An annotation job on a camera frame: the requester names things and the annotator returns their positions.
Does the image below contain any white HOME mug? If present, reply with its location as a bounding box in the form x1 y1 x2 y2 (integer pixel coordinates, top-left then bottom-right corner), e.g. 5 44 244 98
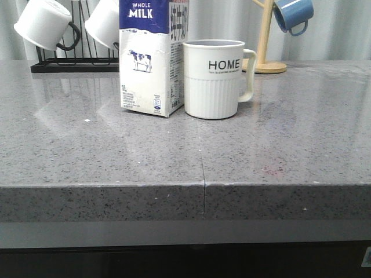
183 39 257 120

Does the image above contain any whole milk carton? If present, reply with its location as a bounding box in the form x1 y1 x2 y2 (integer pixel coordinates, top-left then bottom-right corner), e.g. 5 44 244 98
119 0 190 118

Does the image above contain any wooden mug tree stand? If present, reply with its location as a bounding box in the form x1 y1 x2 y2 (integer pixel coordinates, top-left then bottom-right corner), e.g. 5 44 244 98
253 0 287 74

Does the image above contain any blue hanging mug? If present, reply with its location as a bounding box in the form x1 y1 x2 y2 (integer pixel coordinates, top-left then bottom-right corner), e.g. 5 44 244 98
273 0 314 36

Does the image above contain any white mug black handle right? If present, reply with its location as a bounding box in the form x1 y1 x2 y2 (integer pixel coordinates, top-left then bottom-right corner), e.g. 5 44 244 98
85 0 119 49

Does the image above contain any white mug black handle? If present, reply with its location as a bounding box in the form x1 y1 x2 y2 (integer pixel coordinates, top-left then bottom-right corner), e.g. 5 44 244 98
13 0 81 51
85 0 119 49

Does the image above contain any black wire mug rack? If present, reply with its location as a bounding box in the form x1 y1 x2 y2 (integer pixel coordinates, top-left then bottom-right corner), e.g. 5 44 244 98
31 1 119 73

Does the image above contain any white mug black handle left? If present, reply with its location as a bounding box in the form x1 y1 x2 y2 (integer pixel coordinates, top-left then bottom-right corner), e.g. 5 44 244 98
13 0 81 51

